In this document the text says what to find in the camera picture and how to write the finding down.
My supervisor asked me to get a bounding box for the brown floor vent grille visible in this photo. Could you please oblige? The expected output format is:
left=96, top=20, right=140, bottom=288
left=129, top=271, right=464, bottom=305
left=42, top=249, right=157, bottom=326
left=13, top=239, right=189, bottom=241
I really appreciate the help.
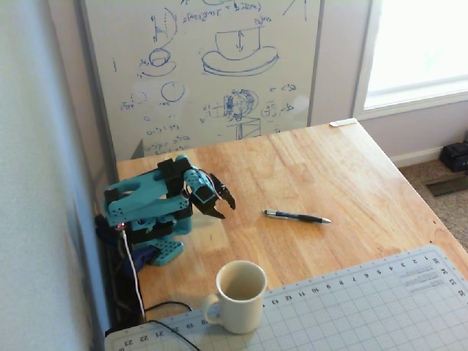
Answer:
left=423, top=176, right=468, bottom=199

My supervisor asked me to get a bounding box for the black teal gripper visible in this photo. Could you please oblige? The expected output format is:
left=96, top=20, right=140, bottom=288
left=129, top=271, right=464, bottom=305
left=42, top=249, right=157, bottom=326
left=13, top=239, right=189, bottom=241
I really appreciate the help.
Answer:
left=184, top=168, right=237, bottom=221

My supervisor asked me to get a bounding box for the thin black cable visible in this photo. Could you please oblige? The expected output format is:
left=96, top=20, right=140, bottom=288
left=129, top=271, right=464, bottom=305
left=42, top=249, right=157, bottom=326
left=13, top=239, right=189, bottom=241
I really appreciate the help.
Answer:
left=145, top=320, right=203, bottom=351
left=143, top=301, right=194, bottom=320

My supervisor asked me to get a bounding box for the dark blue silver pen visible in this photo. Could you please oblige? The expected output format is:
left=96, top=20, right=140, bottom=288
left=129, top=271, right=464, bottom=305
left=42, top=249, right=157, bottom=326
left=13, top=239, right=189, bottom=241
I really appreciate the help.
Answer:
left=262, top=208, right=332, bottom=224

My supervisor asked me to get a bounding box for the bright window with white frame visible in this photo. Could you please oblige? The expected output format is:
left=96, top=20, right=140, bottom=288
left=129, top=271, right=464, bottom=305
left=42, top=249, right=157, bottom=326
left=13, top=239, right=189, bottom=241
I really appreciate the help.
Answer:
left=352, top=0, right=468, bottom=121

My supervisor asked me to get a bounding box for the black box on carpet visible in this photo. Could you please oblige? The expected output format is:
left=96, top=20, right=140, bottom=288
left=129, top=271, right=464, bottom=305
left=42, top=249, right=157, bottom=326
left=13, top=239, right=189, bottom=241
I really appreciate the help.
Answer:
left=438, top=140, right=468, bottom=173

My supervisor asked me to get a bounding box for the whiteboard with blue drawings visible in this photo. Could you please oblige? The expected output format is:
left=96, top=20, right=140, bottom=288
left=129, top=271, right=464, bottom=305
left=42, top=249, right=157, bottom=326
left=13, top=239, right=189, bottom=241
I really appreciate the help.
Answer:
left=75, top=0, right=326, bottom=162

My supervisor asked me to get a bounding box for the grey gridded cutting mat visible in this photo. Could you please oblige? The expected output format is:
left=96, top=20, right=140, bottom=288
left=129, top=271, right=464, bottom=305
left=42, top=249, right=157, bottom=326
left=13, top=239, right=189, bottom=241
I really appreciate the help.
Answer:
left=105, top=244, right=468, bottom=351

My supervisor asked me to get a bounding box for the cream ceramic mug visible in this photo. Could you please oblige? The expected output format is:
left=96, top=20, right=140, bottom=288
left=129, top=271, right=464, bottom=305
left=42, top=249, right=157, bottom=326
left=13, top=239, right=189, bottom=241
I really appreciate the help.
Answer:
left=200, top=260, right=268, bottom=335

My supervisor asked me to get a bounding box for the red servo wire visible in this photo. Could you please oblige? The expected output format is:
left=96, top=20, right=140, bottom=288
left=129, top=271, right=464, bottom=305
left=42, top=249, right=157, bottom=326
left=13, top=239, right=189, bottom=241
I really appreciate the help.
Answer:
left=181, top=173, right=224, bottom=203

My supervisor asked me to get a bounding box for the dark blue clamp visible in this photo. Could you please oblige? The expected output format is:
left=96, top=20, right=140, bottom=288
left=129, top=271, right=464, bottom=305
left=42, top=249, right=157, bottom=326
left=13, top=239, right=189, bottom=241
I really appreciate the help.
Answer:
left=94, top=214, right=162, bottom=276

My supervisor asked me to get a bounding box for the white cable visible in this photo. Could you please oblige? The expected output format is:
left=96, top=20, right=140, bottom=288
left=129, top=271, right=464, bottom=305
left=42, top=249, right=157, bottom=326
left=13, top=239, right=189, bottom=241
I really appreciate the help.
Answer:
left=121, top=227, right=148, bottom=323

